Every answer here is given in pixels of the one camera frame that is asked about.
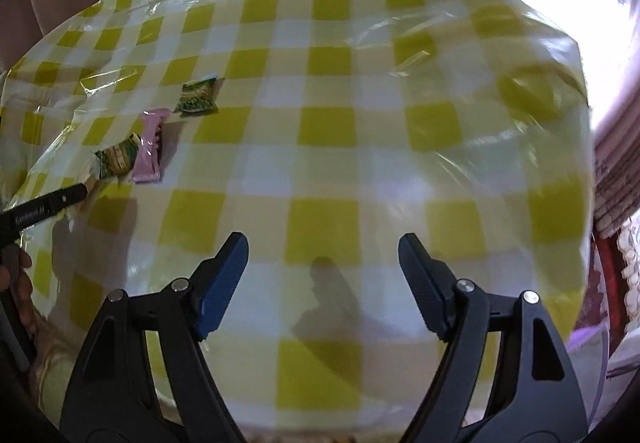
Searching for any green snack packet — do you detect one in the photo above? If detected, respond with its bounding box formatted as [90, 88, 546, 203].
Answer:
[92, 133, 144, 180]
[174, 77, 220, 116]

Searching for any pink patterned cloth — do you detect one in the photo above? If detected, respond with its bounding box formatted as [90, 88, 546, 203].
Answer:
[592, 88, 640, 184]

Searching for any person's left hand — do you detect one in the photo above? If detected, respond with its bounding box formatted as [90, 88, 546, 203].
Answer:
[0, 243, 36, 340]

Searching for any translucent plastic box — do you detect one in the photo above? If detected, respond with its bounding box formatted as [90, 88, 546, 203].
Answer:
[564, 323, 622, 424]

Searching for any red wooden frame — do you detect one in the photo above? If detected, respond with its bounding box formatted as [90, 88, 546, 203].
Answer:
[580, 233, 632, 341]

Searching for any yellow checkered plastic tablecloth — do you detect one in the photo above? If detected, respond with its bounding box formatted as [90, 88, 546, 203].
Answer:
[0, 0, 596, 435]

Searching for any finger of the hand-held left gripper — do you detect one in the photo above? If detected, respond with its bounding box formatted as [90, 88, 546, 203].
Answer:
[45, 182, 90, 214]

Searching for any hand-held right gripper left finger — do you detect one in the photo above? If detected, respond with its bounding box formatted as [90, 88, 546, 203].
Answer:
[62, 232, 250, 443]

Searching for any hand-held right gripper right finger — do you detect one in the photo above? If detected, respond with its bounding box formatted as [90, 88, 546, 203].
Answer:
[398, 233, 588, 443]

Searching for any pink snack packet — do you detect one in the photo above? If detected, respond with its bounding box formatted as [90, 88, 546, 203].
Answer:
[129, 108, 169, 185]

